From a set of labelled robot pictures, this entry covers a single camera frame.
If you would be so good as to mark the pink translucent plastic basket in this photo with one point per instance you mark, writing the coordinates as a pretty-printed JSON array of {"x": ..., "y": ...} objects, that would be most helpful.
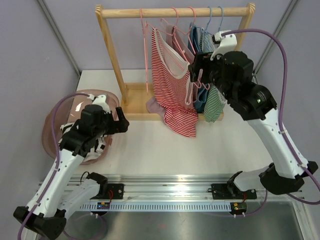
[{"x": 70, "y": 111}]

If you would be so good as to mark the red white striped tank top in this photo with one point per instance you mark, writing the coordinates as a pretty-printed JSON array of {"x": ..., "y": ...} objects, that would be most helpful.
[{"x": 172, "y": 88}]

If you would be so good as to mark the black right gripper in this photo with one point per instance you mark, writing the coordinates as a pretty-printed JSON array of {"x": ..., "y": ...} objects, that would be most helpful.
[{"x": 202, "y": 61}]

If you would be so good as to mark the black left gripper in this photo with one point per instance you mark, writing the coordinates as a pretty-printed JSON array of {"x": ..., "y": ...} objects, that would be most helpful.
[{"x": 120, "y": 126}]

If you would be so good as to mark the slotted white cable duct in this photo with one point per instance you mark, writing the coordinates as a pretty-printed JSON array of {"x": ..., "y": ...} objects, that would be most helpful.
[{"x": 121, "y": 206}]

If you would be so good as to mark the aluminium frame post right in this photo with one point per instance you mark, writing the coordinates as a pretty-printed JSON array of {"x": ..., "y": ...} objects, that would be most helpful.
[{"x": 277, "y": 32}]

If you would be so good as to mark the aluminium mounting rail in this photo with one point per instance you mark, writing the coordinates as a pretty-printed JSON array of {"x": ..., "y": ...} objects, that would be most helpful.
[{"x": 197, "y": 187}]

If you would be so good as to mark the blue wire hanger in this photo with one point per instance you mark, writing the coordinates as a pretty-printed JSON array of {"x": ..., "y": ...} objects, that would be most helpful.
[
  {"x": 206, "y": 43},
  {"x": 221, "y": 17}
]

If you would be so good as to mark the aluminium frame post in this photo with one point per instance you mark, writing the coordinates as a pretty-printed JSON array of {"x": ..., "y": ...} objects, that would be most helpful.
[
  {"x": 277, "y": 32},
  {"x": 58, "y": 35}
]

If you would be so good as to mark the black white striped tank top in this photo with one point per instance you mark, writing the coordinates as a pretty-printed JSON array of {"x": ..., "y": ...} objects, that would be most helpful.
[{"x": 99, "y": 150}]

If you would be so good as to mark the aluminium frame post left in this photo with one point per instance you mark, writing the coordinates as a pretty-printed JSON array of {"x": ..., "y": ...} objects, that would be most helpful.
[{"x": 58, "y": 35}]

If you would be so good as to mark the wooden clothes rack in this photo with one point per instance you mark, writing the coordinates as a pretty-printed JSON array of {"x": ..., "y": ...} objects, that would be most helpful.
[{"x": 134, "y": 95}]

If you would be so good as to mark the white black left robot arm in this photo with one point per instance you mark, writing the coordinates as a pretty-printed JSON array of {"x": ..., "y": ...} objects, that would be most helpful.
[{"x": 47, "y": 213}]

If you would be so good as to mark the green white striped tank top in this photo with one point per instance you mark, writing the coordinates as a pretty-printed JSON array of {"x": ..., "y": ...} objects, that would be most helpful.
[{"x": 214, "y": 102}]

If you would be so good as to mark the mauve pink tank top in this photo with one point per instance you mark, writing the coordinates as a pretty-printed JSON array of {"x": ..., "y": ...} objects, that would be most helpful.
[{"x": 152, "y": 105}]

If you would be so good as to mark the blue tank top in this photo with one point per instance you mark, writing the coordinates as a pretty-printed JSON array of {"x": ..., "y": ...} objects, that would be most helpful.
[{"x": 200, "y": 94}]

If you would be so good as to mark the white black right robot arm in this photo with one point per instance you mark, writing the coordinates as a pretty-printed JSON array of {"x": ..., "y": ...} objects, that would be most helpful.
[{"x": 231, "y": 74}]

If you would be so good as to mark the pink wire hanger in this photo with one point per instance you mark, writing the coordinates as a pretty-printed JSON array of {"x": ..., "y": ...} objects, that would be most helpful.
[
  {"x": 144, "y": 28},
  {"x": 164, "y": 23},
  {"x": 174, "y": 34}
]

